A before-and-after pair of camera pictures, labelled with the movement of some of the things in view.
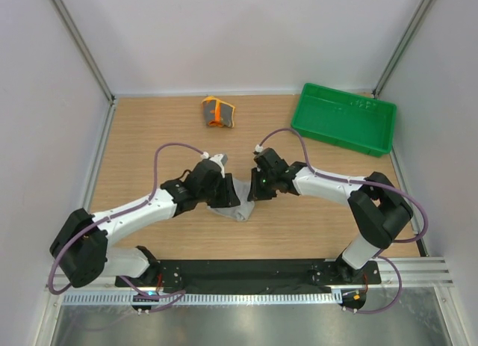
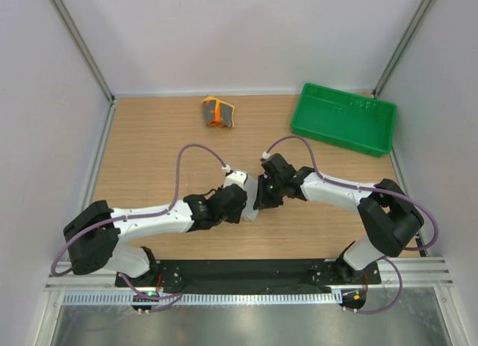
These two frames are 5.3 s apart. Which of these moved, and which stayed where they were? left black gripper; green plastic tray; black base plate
Moved: left black gripper
Stayed: black base plate; green plastic tray
